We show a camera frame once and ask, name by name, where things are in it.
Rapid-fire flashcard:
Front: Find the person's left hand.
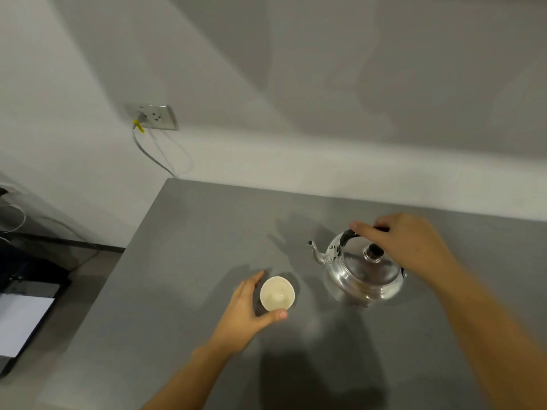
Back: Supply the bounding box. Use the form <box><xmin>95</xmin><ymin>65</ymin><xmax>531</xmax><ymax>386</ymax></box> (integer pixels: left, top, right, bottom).
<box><xmin>209</xmin><ymin>270</ymin><xmax>289</xmax><ymax>356</ymax></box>

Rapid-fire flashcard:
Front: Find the person's right hand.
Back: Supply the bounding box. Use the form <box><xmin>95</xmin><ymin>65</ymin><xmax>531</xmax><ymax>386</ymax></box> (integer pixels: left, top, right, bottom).
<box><xmin>349</xmin><ymin>212</ymin><xmax>454</xmax><ymax>292</ymax></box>

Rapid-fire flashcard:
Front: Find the small white cup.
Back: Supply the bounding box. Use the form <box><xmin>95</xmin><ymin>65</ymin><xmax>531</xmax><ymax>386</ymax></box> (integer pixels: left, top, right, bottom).
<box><xmin>259</xmin><ymin>276</ymin><xmax>296</xmax><ymax>312</ymax></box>

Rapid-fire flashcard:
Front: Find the steel kettle with black handle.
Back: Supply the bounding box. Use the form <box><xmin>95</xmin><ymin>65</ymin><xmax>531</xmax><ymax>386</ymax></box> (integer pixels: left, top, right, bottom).
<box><xmin>307</xmin><ymin>228</ymin><xmax>407</xmax><ymax>307</ymax></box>

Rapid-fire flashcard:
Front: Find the person's right forearm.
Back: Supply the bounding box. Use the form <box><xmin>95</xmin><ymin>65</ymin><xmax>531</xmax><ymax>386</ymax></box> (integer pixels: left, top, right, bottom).
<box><xmin>429</xmin><ymin>262</ymin><xmax>547</xmax><ymax>410</ymax></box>

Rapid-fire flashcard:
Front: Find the person's left forearm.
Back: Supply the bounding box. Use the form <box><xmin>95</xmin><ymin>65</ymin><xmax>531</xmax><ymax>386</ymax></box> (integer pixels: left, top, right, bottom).
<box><xmin>140</xmin><ymin>339</ymin><xmax>241</xmax><ymax>410</ymax></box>

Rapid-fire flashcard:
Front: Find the steel kettle lid black knob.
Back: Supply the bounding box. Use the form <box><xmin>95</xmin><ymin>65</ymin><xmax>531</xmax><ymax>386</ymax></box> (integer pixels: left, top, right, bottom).
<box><xmin>340</xmin><ymin>235</ymin><xmax>401</xmax><ymax>286</ymax></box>

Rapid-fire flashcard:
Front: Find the black side table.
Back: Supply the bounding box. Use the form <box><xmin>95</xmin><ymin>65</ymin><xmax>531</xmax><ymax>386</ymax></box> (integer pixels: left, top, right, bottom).
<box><xmin>0</xmin><ymin>183</ymin><xmax>126</xmax><ymax>377</ymax></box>

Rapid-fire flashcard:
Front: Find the white paper sheet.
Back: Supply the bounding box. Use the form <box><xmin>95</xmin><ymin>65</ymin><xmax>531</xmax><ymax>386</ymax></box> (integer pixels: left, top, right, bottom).
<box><xmin>0</xmin><ymin>293</ymin><xmax>56</xmax><ymax>358</ymax></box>

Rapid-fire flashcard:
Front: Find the grey cable with yellow tie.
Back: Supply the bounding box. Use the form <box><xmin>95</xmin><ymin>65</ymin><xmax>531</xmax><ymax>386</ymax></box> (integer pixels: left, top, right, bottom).
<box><xmin>132</xmin><ymin>119</ymin><xmax>177</xmax><ymax>179</ymax></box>

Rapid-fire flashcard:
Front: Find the grey wall socket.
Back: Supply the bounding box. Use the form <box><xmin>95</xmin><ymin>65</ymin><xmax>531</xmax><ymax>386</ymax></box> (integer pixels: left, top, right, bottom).
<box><xmin>136</xmin><ymin>104</ymin><xmax>179</xmax><ymax>132</ymax></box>

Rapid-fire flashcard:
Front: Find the thin white cable loop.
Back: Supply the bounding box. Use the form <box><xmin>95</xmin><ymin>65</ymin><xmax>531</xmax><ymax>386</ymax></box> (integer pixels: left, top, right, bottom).
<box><xmin>0</xmin><ymin>204</ymin><xmax>27</xmax><ymax>235</ymax></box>

